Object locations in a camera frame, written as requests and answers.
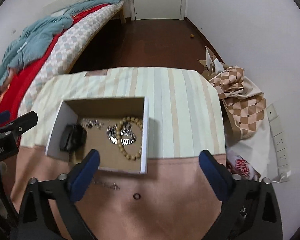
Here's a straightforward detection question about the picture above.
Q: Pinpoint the silver chain necklace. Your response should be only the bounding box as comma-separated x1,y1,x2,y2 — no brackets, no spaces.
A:
91,178,121,191

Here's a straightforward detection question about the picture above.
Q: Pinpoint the brown checkered fabric bag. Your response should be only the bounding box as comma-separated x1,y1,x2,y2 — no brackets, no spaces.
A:
198,47,266,140

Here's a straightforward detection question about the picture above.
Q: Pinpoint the silver chain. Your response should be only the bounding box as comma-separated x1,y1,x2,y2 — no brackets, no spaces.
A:
105,122,137,145

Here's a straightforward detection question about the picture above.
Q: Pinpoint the white cardboard box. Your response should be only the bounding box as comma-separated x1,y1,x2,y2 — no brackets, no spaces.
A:
45,97,149,174

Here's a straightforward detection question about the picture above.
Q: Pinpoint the white plastic bag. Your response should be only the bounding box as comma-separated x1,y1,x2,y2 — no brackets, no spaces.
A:
225,116,270,180

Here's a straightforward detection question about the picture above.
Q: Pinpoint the pink and striped table cloth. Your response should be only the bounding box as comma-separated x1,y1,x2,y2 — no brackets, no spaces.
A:
11,67,225,239

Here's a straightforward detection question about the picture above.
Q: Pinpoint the wooden bead bracelet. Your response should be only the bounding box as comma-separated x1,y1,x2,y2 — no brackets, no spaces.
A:
115,116,144,161

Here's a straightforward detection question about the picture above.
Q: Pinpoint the white power strip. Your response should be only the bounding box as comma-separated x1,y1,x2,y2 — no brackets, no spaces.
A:
266,103,291,184

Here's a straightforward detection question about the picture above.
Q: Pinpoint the black watch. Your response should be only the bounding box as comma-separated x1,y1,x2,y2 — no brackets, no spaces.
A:
59,124,87,153

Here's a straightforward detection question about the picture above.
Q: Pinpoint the teal blanket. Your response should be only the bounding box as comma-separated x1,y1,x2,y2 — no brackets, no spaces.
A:
0,0,122,87

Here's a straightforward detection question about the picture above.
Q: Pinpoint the red blanket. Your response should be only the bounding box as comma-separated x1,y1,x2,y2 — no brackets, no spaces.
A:
0,4,109,120

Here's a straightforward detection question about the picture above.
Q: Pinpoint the checkered bed sheet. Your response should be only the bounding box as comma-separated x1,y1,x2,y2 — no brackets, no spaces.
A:
17,1,124,116

